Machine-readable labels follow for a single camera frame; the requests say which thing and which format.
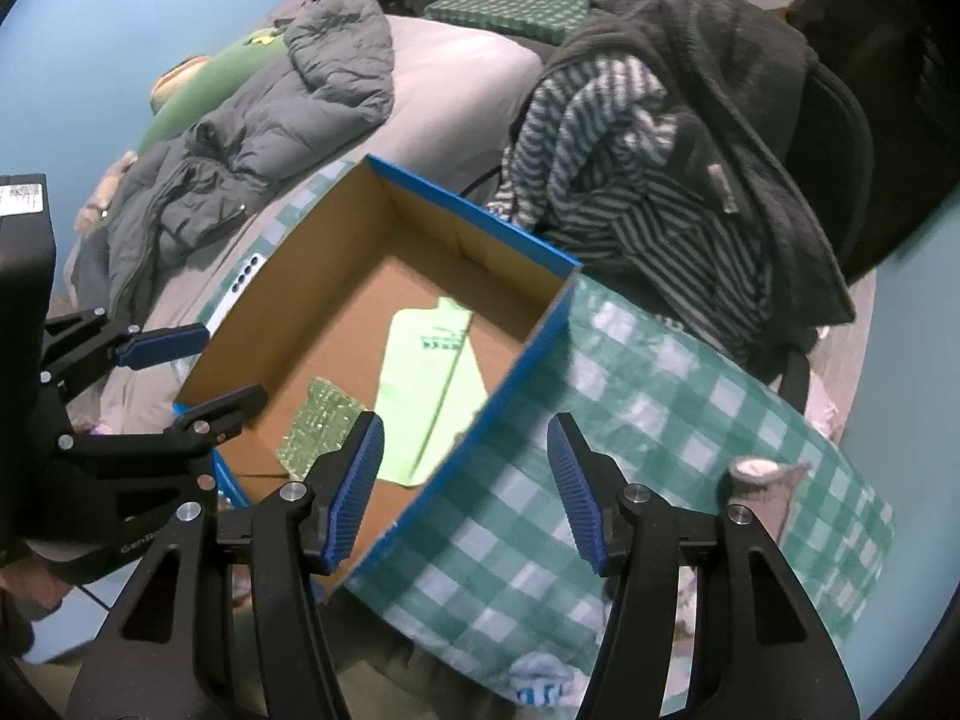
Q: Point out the striped grey sweater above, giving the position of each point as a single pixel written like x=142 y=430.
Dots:
x=587 y=172

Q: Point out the grey fleece-lined sock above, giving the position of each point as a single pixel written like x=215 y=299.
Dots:
x=767 y=488

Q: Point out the white blue striped sock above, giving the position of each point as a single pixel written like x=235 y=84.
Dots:
x=540 y=679

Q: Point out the green checkered tablecloth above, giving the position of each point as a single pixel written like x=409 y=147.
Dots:
x=674 y=415

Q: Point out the dark fleece jacket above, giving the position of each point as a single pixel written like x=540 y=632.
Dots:
x=742 y=63

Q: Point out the green plush pillow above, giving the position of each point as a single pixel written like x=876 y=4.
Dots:
x=199 y=84

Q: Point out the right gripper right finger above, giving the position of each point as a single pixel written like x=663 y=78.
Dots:
x=761 y=650

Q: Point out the green checkered folded blanket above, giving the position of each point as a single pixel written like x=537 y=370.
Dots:
x=544 y=21

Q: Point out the grey puffer jacket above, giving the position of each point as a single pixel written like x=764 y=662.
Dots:
x=333 y=85

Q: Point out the black office chair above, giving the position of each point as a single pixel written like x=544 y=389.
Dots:
x=832 y=187

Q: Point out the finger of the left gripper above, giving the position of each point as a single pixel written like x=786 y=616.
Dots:
x=84 y=346
x=202 y=419

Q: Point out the green white plastic bag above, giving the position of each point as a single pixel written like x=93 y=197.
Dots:
x=429 y=392

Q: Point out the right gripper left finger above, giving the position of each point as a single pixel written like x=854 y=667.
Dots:
x=164 y=650

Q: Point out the blue cardboard box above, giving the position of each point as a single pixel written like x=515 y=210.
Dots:
x=381 y=240

